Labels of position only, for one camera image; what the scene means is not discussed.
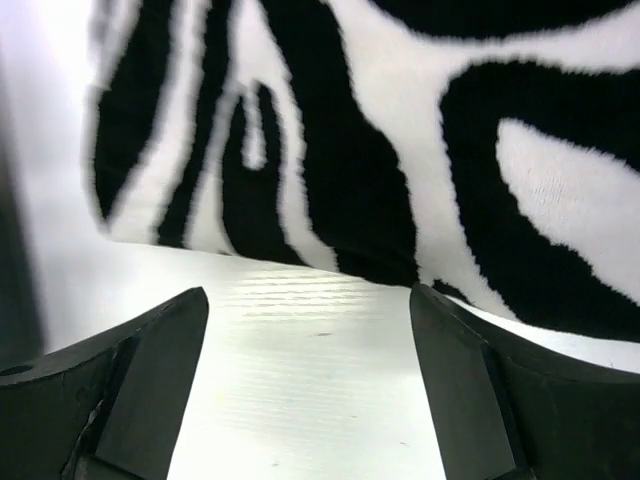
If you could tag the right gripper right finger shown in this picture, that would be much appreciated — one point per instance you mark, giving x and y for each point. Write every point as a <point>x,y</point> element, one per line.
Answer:
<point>504,407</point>

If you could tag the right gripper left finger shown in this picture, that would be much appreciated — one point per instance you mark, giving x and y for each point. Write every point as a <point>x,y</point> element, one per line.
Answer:
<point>108,407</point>

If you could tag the zebra print fluffy pouch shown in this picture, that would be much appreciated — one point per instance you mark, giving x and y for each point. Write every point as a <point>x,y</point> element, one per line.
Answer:
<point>487,149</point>

